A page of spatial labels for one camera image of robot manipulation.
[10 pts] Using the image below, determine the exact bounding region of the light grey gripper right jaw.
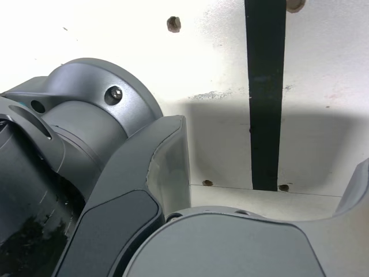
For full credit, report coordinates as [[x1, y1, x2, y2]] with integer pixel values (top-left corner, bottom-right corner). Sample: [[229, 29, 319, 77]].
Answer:
[[121, 157, 369, 277]]

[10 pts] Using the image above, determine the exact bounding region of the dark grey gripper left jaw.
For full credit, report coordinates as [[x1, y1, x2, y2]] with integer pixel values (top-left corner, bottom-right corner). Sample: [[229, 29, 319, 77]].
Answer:
[[53, 114, 193, 277]]

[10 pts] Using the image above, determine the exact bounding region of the black tape strip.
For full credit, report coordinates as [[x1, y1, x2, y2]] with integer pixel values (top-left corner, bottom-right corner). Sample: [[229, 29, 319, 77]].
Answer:
[[244, 0, 289, 192]]

